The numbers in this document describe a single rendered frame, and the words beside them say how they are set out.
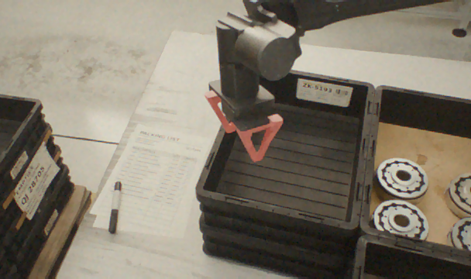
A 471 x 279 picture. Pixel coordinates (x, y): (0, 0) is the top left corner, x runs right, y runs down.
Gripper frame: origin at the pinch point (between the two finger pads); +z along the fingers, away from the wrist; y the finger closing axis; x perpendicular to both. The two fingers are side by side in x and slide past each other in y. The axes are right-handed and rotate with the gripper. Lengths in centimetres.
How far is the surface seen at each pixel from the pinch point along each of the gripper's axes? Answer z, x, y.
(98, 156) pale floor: 77, -13, -132
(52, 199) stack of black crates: 63, -34, -90
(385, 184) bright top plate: 20.5, 30.9, -0.1
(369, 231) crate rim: 17.5, 17.2, 11.6
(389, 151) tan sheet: 20.9, 39.6, -9.3
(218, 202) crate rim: 15.1, -3.4, -5.3
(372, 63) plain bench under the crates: 21, 68, -51
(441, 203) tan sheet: 24.9, 40.4, 6.0
